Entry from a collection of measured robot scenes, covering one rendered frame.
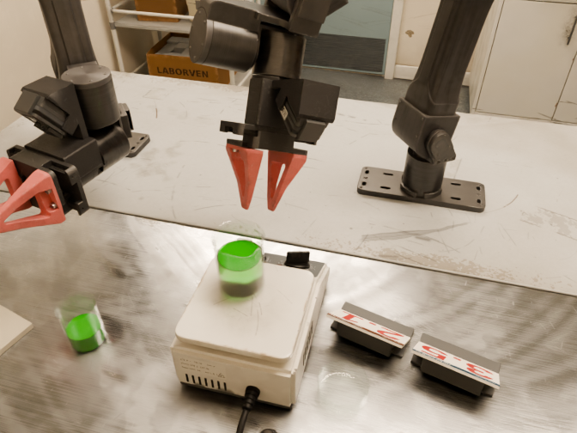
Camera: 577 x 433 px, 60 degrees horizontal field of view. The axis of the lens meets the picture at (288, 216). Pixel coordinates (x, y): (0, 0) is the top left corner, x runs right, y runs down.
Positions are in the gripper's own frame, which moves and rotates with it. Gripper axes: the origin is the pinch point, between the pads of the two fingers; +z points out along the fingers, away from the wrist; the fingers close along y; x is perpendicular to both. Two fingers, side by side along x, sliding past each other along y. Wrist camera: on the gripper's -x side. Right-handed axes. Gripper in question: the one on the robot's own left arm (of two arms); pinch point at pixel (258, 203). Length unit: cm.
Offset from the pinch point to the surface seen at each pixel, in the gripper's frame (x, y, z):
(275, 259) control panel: 0.0, 3.3, 7.1
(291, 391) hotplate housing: -15.2, -1.0, 16.2
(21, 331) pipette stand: 8.2, -24.5, 18.5
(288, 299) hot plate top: -11.1, -0.5, 8.1
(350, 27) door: 227, 158, -80
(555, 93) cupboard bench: 116, 215, -48
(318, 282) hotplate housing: -7.9, 5.0, 7.5
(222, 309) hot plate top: -9.1, -6.9, 9.8
